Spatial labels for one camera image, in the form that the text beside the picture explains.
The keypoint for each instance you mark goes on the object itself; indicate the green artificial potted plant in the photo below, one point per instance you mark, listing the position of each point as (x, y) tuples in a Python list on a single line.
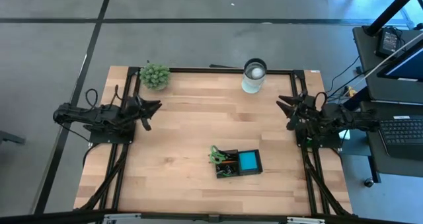
[(154, 76)]

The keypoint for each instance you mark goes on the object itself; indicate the orange pencil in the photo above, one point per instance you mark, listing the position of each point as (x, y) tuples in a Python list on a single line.
[(228, 162)]

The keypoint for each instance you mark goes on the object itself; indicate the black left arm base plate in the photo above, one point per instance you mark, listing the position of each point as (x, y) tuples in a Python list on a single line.
[(109, 138)]

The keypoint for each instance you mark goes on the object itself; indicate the grey chair base leg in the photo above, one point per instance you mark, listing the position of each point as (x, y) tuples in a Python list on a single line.
[(11, 138)]

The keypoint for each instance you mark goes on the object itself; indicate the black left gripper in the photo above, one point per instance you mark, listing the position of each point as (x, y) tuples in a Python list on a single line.
[(137, 108)]

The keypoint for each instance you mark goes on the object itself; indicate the black computer keyboard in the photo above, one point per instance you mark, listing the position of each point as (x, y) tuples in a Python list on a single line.
[(403, 133)]

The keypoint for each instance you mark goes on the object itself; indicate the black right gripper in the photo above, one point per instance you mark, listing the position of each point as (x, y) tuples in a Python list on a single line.
[(307, 113)]

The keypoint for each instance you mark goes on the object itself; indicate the black diagonal pole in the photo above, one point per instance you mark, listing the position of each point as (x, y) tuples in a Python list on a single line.
[(393, 9)]

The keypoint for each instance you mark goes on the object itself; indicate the black rig crossbar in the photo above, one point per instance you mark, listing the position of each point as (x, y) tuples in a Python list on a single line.
[(165, 218)]

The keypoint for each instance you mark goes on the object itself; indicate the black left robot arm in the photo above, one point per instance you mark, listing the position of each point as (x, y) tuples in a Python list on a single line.
[(86, 115)]

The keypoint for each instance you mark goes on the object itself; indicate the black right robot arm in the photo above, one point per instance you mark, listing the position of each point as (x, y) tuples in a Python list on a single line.
[(350, 120)]

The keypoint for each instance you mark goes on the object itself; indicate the blue sticky note pad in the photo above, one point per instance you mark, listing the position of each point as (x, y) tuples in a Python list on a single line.
[(248, 161)]

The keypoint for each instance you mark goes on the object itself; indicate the black keyboard tray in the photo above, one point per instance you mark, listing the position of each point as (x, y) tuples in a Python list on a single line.
[(380, 166)]

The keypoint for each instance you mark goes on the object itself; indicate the black computer monitor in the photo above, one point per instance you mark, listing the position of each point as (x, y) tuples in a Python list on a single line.
[(406, 68)]

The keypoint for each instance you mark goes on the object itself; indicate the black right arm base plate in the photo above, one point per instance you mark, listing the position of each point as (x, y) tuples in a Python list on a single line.
[(325, 144)]

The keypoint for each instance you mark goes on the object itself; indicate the black mesh desk organizer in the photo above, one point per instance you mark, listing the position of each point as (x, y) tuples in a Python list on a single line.
[(259, 164)]

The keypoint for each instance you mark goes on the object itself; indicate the yellow power plug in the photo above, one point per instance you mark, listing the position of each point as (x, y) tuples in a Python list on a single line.
[(352, 92)]

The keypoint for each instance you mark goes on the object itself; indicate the black caster wheel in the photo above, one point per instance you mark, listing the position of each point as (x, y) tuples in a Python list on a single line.
[(368, 183)]

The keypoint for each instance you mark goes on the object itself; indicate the black side desk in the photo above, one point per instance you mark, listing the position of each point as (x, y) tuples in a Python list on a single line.
[(373, 78)]

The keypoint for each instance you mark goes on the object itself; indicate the black metal table frame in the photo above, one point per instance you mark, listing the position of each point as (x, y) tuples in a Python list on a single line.
[(198, 70)]

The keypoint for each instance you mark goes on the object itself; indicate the black power adapter box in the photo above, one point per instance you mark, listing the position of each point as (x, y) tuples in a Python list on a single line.
[(389, 41)]

